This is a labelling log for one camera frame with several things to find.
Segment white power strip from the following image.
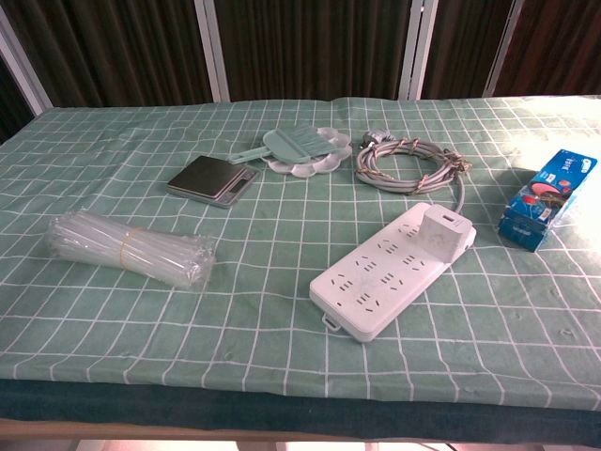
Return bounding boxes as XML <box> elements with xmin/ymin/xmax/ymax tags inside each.
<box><xmin>308</xmin><ymin>202</ymin><xmax>478</xmax><ymax>344</ymax></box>

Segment white charger adapter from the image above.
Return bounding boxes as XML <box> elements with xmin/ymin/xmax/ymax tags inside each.
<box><xmin>418</xmin><ymin>203</ymin><xmax>472</xmax><ymax>264</ymax></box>

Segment white flower-shaped paint palette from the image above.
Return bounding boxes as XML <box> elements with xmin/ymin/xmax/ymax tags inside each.
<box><xmin>260</xmin><ymin>126</ymin><xmax>353</xmax><ymax>179</ymax></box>

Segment mint green brush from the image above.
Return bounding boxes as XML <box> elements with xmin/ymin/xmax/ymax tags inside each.
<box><xmin>228</xmin><ymin>123</ymin><xmax>342</xmax><ymax>165</ymax></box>

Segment silver digital pocket scale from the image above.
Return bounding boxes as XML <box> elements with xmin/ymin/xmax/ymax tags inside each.
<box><xmin>165</xmin><ymin>155</ymin><xmax>261</xmax><ymax>210</ymax></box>

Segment bundle of clear glue sticks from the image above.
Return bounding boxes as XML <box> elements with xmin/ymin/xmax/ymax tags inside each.
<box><xmin>44</xmin><ymin>210</ymin><xmax>217</xmax><ymax>291</ymax></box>

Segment green checkered tablecloth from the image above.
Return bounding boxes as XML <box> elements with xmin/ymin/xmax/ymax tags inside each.
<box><xmin>0</xmin><ymin>95</ymin><xmax>601</xmax><ymax>412</ymax></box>

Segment blue snack box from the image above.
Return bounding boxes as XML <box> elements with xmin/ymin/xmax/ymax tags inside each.
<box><xmin>497</xmin><ymin>148</ymin><xmax>599</xmax><ymax>254</ymax></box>

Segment coiled grey power cable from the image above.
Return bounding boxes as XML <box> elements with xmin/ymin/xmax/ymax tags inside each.
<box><xmin>354</xmin><ymin>129</ymin><xmax>473</xmax><ymax>212</ymax></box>

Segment white folding screen frame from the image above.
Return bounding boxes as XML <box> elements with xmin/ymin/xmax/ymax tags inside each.
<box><xmin>0</xmin><ymin>0</ymin><xmax>527</xmax><ymax>117</ymax></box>

